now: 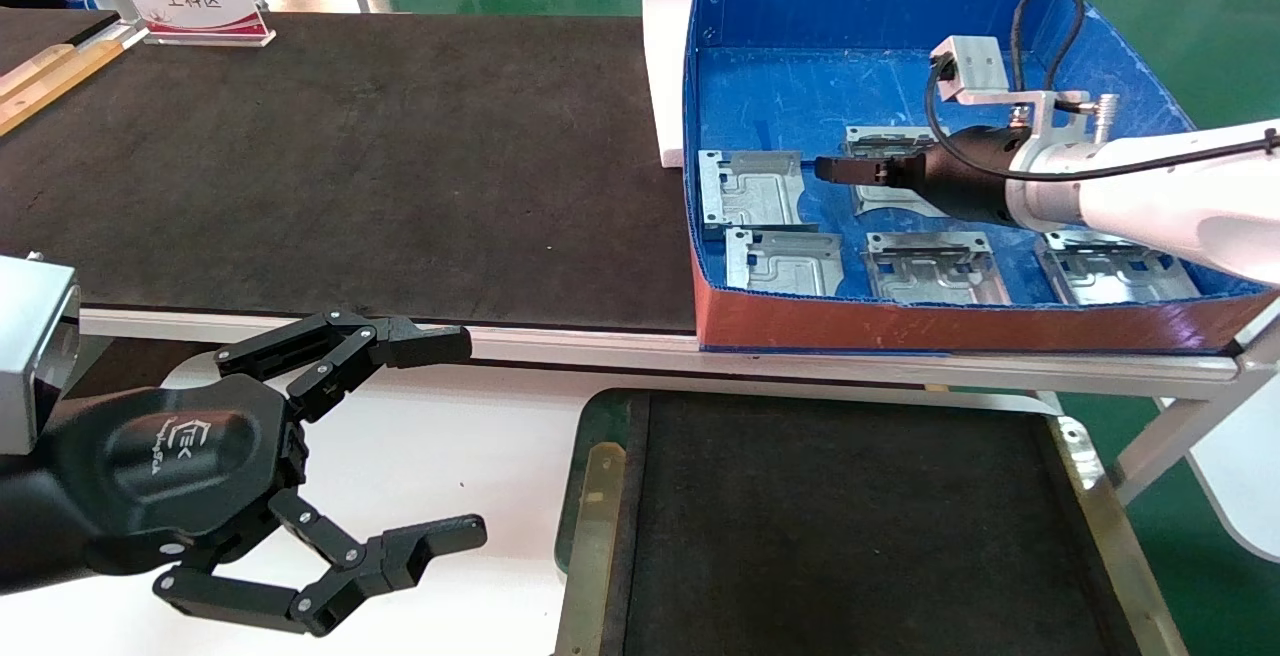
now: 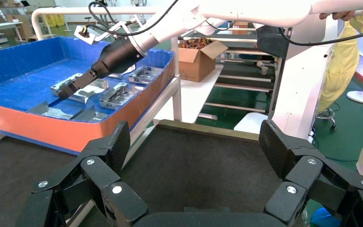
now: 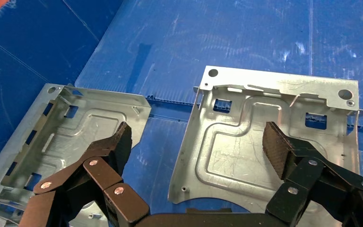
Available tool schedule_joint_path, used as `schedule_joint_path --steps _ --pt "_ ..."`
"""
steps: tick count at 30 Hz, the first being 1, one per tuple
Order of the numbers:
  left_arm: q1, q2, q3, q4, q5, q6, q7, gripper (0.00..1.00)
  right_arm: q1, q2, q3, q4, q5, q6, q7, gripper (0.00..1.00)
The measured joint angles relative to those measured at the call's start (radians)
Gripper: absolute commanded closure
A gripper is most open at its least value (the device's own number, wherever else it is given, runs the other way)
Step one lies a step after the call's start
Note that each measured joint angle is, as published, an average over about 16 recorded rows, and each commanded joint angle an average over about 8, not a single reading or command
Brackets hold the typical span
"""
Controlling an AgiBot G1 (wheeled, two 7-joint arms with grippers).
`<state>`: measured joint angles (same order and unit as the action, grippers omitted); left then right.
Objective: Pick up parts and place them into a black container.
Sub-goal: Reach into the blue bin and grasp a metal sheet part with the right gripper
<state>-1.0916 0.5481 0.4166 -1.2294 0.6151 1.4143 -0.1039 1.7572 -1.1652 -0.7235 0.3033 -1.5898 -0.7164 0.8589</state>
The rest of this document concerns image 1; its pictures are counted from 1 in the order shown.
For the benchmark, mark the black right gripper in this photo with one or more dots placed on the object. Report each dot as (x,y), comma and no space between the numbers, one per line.
(965,176)

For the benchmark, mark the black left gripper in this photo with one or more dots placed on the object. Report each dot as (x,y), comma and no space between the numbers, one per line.
(170,461)

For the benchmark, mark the silver stamped metal bracket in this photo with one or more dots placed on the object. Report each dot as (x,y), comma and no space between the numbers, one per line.
(885,200)
(935,274)
(785,266)
(1120,281)
(755,191)

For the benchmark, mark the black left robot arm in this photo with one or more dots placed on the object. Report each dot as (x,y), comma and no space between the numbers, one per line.
(30,536)

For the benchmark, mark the black container tray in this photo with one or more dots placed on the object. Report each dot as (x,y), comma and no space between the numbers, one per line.
(840,536)

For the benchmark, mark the blue corrugated plastic box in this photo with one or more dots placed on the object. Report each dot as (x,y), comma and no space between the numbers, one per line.
(820,86)

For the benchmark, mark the white foam block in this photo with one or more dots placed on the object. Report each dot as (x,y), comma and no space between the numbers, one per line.
(665,76)

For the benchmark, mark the large black table mat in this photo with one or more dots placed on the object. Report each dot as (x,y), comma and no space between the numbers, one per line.
(350,166)

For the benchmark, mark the wooden strip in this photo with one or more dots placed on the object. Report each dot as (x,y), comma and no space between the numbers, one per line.
(50,86)

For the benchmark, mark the white red acrylic sign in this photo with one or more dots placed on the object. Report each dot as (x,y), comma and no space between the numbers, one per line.
(190,1)

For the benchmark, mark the white curved plate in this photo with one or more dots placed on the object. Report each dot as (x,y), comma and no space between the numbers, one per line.
(1245,486)

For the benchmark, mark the white aluminium table frame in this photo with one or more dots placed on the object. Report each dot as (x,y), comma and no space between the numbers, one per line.
(600,346)

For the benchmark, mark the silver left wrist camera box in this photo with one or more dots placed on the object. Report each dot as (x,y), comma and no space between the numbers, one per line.
(30,356)

